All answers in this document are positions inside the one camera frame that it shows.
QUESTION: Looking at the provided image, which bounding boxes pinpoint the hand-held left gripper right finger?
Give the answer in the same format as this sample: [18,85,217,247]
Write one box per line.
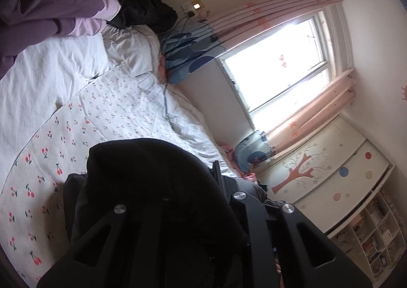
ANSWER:
[211,161,373,288]

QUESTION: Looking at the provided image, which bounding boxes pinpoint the pink crumpled cloth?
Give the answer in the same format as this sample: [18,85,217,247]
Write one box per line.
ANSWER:
[219,144,257,181]

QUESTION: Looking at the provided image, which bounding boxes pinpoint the window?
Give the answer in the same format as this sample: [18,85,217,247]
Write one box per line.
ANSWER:
[219,10,338,136]

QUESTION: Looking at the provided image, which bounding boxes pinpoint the tree print wardrobe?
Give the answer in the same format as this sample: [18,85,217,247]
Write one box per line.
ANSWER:
[256,114,395,238]

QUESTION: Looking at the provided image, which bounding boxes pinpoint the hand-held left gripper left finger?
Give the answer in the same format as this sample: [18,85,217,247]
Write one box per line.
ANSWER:
[36,203,166,288]

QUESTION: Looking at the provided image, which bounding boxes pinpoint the white pillow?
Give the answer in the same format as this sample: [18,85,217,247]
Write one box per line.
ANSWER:
[101,24,163,78]

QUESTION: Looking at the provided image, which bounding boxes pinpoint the black charger cable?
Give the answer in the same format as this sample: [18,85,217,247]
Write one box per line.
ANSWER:
[160,13,192,130]

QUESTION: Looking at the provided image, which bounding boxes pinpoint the black puffer jacket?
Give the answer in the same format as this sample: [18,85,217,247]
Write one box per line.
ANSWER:
[63,138,275,288]

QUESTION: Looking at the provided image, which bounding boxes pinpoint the white bookshelf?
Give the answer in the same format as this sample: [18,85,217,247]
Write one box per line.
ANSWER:
[331,186,407,288]

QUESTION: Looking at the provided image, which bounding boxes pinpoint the black crumpled garment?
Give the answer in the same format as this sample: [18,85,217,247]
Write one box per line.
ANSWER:
[106,0,178,34]

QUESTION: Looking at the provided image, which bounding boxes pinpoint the pink cartoon curtain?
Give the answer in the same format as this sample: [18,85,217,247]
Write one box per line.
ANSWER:
[234,67,355,175]
[159,0,343,85]

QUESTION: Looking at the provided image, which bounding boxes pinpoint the bed with cherry sheet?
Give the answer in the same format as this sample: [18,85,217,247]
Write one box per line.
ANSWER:
[0,24,242,288]

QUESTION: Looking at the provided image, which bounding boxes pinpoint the white wall socket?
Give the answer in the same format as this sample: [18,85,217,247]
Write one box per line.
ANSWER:
[181,2,197,19]

